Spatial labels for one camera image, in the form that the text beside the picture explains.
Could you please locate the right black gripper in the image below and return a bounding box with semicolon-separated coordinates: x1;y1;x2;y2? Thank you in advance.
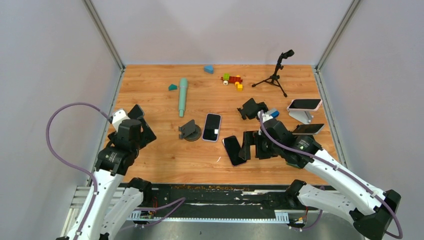
238;130;281;161

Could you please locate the phone with pink-edged black case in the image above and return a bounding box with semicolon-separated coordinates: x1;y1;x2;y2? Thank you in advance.
222;135;247;167

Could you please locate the phone with lavender case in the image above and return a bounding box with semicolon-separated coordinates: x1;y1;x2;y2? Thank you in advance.
201;113;222;142

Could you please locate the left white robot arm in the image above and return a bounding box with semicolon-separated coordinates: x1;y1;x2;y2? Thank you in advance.
63;110;157;240

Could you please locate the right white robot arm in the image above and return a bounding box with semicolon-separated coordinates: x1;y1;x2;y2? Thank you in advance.
239;118;404;240

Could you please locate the black clamp phone holder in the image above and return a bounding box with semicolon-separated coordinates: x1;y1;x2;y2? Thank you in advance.
237;98;269;120

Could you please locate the round black phone stand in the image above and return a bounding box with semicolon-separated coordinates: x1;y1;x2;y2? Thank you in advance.
178;119;202;142

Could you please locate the phone with white edge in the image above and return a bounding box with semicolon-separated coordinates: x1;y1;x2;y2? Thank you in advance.
292;123;325;135

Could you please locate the white phone stand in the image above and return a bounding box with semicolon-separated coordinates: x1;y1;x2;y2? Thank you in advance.
288;111;314;125

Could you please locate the phone with pink case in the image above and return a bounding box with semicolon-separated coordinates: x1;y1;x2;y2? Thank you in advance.
287;98;323;111

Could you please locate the black mini tripod stand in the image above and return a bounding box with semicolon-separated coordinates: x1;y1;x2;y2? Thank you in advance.
251;49;295;98

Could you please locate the blue and grey eraser block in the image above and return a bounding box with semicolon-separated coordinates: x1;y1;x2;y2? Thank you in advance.
267;108;280;118

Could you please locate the dark teal small block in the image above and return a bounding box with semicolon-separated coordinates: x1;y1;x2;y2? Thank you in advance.
168;84;178;91

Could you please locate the colourful toy brick car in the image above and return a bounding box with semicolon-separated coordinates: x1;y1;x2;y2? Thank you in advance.
220;73;243;86

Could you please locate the teal toy microphone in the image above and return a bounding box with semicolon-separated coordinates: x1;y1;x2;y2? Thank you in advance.
178;78;189;118

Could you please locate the blue triangular block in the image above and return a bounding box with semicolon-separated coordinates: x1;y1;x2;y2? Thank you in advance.
203;65;215;74

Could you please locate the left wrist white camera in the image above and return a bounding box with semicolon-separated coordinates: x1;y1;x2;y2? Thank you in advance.
111;108;130;132

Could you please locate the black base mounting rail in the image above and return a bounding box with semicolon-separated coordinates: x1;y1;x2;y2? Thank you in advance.
129;183;319;223

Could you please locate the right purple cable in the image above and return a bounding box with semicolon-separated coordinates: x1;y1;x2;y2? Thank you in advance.
258;110;404;240

